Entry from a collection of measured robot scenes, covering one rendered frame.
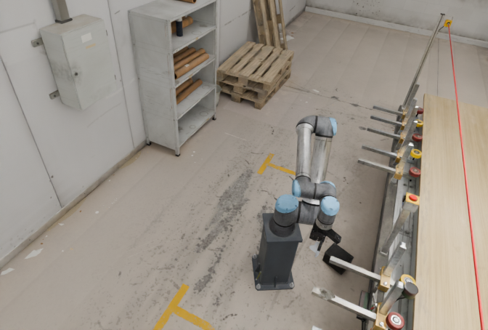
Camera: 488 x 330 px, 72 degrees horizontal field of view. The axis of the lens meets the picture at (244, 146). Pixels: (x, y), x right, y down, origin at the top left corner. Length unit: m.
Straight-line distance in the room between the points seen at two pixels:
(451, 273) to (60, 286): 2.70
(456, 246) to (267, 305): 1.38
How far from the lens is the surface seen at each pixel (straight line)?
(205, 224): 3.26
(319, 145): 2.26
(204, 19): 4.06
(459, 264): 2.40
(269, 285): 2.93
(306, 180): 1.87
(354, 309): 2.01
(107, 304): 2.97
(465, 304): 2.25
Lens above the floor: 2.55
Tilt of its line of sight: 38 degrees down
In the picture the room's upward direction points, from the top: 5 degrees clockwise
